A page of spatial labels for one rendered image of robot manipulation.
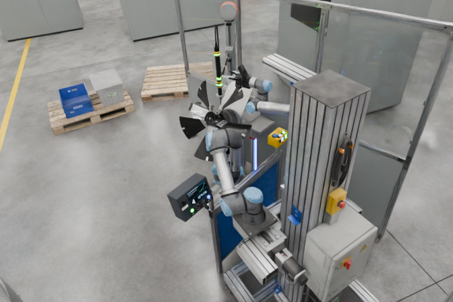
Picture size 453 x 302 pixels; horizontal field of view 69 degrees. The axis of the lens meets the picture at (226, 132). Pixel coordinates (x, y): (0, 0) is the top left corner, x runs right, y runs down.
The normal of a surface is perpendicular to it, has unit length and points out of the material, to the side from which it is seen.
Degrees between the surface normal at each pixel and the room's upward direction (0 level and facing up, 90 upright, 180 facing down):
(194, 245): 0
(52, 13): 90
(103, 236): 0
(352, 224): 0
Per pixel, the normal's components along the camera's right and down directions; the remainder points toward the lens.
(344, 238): -0.06, -0.79
